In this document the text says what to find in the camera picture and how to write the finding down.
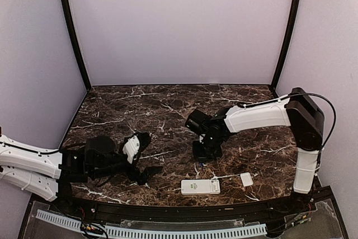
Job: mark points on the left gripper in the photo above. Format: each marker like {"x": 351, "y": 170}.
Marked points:
{"x": 148, "y": 172}

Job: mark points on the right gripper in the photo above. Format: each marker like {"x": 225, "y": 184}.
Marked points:
{"x": 198, "y": 155}

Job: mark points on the white remote control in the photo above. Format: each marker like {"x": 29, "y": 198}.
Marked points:
{"x": 200, "y": 187}

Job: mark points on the white battery cover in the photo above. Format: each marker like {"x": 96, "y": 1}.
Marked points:
{"x": 246, "y": 179}

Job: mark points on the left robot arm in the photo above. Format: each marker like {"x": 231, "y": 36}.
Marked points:
{"x": 45, "y": 172}

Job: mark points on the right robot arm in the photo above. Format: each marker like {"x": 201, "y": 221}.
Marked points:
{"x": 310, "y": 117}

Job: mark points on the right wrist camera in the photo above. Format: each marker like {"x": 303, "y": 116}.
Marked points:
{"x": 201, "y": 137}

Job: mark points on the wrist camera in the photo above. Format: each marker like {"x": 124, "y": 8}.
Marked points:
{"x": 201, "y": 137}
{"x": 135, "y": 145}

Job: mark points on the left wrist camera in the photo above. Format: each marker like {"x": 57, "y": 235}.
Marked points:
{"x": 135, "y": 145}

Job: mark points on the white slotted cable duct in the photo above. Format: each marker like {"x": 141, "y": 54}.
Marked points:
{"x": 139, "y": 230}

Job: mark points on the black front table rail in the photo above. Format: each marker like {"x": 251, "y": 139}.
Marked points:
{"x": 269, "y": 210}

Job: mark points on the right black frame post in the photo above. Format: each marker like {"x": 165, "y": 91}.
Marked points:
{"x": 285, "y": 43}

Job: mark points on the black frame post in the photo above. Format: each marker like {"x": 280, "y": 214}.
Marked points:
{"x": 285, "y": 43}
{"x": 75, "y": 44}

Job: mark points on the left black frame post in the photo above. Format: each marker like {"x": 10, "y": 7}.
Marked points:
{"x": 75, "y": 44}

